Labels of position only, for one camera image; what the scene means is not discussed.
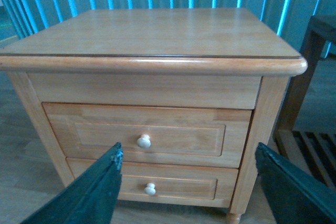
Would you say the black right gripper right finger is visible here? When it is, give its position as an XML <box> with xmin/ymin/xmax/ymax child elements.
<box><xmin>255</xmin><ymin>142</ymin><xmax>335</xmax><ymax>223</ymax></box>

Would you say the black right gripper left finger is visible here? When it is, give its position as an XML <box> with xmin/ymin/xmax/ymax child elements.
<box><xmin>23</xmin><ymin>143</ymin><xmax>123</xmax><ymax>223</ymax></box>

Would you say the round drawer knob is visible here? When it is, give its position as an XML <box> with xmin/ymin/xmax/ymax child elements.
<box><xmin>144</xmin><ymin>183</ymin><xmax>156</xmax><ymax>196</ymax></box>
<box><xmin>137</xmin><ymin>134</ymin><xmax>151</xmax><ymax>149</ymax></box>

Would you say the wooden drawer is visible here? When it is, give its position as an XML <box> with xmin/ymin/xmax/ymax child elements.
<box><xmin>65</xmin><ymin>157</ymin><xmax>239</xmax><ymax>208</ymax></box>
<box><xmin>43</xmin><ymin>103</ymin><xmax>251</xmax><ymax>168</ymax></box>

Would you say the dark wooden side table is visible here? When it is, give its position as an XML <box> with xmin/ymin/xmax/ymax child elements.
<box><xmin>274</xmin><ymin>15</ymin><xmax>335</xmax><ymax>189</ymax></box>

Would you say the light wooden nightstand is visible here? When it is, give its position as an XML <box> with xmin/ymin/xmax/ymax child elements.
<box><xmin>1</xmin><ymin>8</ymin><xmax>308</xmax><ymax>223</ymax></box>

